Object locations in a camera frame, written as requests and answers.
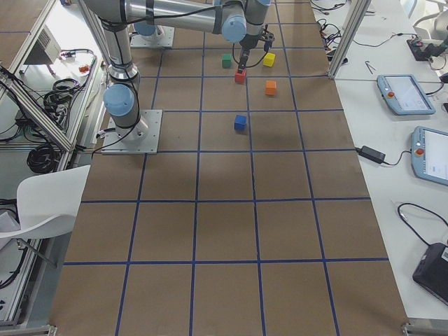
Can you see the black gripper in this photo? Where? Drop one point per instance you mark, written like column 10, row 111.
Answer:
column 248, row 42

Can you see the red wooden block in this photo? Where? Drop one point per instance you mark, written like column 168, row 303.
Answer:
column 240, row 76

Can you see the green wooden block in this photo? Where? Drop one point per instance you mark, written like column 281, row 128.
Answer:
column 226, row 61

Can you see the yellow wooden block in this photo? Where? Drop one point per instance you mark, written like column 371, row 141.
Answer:
column 269, row 59

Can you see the orange wooden block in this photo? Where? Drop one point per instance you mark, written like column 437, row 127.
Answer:
column 270, row 87

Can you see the blue wooden block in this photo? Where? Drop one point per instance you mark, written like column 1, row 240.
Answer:
column 240, row 122

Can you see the hex key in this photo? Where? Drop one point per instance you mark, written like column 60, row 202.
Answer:
column 370, row 68

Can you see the black power adapter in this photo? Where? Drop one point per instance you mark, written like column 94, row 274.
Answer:
column 371, row 154

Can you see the teach pendant far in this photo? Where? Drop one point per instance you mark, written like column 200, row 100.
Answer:
column 404, row 95

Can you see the teach pendant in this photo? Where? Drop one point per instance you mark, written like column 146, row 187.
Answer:
column 404, row 95
column 429, row 154

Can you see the teach pendant near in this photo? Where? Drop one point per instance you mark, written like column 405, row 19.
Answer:
column 429, row 154

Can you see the white chair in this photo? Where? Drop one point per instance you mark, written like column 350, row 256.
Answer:
column 47, row 206

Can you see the black tablet device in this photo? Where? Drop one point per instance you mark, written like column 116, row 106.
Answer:
column 431, row 272

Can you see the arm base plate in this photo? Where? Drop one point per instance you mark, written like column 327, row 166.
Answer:
column 138, row 41
column 144, row 138

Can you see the aluminium frame post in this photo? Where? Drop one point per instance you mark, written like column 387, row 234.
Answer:
column 351, row 24

